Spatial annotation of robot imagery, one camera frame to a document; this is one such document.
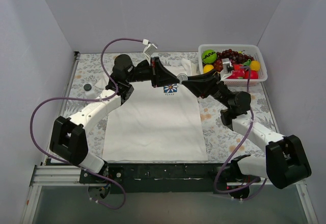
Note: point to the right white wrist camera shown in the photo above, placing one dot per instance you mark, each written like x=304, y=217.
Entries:
x=227, y=69

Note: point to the dark red grape bunch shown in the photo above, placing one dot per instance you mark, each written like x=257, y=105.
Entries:
x=235, y=57

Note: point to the red dragon fruit toy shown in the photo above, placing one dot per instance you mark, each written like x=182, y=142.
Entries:
x=237, y=72

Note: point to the white daisy print t-shirt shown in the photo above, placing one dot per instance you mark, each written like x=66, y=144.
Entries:
x=155, y=124

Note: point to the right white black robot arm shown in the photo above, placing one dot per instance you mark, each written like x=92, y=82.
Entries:
x=284, y=162

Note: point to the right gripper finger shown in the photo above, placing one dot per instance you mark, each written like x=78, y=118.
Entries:
x=201, y=88
x=206, y=77

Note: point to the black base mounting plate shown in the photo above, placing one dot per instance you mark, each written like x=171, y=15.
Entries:
x=229, y=175

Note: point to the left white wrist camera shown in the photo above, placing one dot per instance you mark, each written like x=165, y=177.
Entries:
x=149, y=49

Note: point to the white bottle black cap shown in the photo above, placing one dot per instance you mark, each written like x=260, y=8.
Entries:
x=89, y=91

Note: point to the floral patterned table mat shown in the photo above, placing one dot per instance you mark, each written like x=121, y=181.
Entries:
x=220, y=141

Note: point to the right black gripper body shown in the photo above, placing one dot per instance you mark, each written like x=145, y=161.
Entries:
x=217, y=83

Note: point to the white plastic fruit basket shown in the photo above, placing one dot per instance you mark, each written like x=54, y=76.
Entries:
x=251, y=50

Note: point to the yellow lemon toy left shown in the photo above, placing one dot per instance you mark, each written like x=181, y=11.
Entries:
x=207, y=68

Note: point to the aluminium frame rail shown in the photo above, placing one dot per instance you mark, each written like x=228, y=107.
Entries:
x=63, y=174

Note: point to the yellow fruit toy right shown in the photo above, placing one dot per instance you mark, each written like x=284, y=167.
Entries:
x=255, y=65

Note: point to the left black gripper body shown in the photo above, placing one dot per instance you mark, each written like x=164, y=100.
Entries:
x=155, y=72

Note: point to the red apple toy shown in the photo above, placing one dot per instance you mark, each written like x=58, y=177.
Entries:
x=251, y=75

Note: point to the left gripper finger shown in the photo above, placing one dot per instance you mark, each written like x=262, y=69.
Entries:
x=160, y=72
x=161, y=81

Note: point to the green toy ball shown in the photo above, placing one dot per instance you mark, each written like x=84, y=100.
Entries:
x=209, y=56

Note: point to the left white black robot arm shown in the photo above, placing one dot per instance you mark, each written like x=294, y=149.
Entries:
x=69, y=135

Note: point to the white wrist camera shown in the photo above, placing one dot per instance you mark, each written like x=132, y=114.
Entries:
x=149, y=49
x=227, y=69

